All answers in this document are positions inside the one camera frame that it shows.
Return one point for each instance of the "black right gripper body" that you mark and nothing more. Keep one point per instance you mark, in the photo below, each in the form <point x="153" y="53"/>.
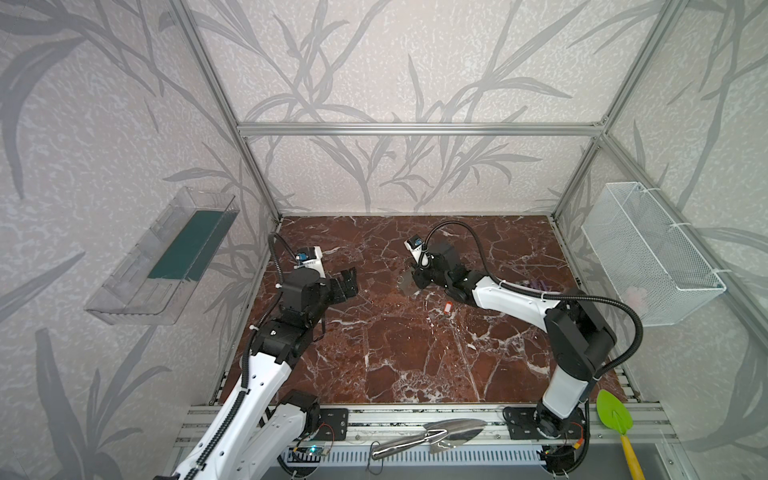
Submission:
<point x="421" y="276"/>

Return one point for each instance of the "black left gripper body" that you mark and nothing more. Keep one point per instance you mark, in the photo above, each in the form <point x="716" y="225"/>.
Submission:
<point x="341" y="285"/>

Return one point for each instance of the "grey metal key plate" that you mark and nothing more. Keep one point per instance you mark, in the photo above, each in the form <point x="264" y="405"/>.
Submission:
<point x="409" y="282"/>

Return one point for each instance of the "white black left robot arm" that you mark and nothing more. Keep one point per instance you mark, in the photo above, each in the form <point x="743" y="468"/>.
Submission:
<point x="237" y="445"/>

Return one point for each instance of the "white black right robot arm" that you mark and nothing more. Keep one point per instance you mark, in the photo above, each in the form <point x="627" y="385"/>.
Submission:
<point x="579" y="336"/>

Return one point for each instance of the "purple pink toy rake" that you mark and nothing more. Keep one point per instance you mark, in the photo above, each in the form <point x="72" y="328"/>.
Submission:
<point x="533" y="284"/>

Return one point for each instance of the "green sponge pad in bin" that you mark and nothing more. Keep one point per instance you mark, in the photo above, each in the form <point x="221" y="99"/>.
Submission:
<point x="193" y="248"/>

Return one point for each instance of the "green circuit board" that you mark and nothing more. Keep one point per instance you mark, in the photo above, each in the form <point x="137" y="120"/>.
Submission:
<point x="310" y="454"/>

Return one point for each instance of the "silver metal garden trowel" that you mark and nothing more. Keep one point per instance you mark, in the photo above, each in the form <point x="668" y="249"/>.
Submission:
<point x="439" y="436"/>

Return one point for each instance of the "pink object in basket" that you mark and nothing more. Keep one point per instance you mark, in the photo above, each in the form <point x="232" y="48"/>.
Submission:
<point x="637" y="299"/>

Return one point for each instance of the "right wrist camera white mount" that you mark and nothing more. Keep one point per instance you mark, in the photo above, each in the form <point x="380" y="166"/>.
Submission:
<point x="418" y="250"/>

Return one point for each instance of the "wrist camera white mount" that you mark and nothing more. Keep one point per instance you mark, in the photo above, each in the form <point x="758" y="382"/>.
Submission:
<point x="310" y="258"/>
<point x="418" y="250"/>

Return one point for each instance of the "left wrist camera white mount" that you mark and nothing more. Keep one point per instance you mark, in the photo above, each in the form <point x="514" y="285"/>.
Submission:
<point x="310" y="258"/>

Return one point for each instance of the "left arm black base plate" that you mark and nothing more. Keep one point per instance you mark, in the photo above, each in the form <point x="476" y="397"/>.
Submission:
<point x="332" y="425"/>

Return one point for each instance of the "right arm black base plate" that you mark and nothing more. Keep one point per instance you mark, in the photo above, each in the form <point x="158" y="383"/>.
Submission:
<point x="520" y="422"/>

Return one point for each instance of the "clear plastic wall bin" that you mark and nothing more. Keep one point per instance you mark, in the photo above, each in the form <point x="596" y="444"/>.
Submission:
<point x="128" y="296"/>

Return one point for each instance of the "white wire mesh basket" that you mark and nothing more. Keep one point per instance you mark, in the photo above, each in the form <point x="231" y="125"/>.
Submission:
<point x="639" y="244"/>

